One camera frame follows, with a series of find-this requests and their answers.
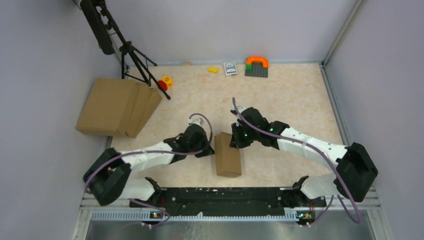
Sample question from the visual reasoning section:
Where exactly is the red round toy disc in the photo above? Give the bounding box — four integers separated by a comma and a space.
158, 80, 168, 92

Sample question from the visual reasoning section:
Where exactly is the orange arch toy piece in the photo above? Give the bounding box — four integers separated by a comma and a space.
245, 56, 269, 69

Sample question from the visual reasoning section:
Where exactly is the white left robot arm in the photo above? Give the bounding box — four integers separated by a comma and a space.
82, 123, 215, 207

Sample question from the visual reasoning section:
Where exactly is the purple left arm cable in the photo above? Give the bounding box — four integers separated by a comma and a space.
84, 112, 214, 229

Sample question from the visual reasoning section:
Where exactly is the stack of folded cardboard boxes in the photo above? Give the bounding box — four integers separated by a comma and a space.
75, 78, 163, 138

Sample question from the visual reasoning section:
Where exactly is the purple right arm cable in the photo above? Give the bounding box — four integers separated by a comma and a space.
231, 96, 364, 227

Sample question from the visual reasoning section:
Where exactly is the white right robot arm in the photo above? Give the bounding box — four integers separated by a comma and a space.
230, 106, 379, 206

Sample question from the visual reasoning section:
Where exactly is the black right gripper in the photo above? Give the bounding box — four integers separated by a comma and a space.
229, 121, 259, 150

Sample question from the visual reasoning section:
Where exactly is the aluminium frame rail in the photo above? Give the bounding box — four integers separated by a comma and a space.
83, 129, 379, 227

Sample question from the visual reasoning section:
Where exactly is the blue playing card deck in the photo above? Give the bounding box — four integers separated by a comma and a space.
223, 61, 238, 76

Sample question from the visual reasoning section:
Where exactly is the yellow round toy disc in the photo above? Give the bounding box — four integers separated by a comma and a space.
162, 75, 174, 88

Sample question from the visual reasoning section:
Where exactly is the black camera tripod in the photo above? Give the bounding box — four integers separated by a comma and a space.
74, 0, 171, 100

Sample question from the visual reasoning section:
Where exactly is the grey building baseplate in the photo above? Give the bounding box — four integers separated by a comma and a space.
244, 63, 268, 78

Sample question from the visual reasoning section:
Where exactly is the yellow toy block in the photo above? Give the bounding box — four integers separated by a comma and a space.
208, 67, 218, 74

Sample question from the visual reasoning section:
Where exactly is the brown cardboard box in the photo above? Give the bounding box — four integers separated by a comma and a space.
214, 132, 242, 178

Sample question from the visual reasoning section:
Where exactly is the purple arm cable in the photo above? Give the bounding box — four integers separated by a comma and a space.
231, 96, 364, 227
84, 112, 214, 229

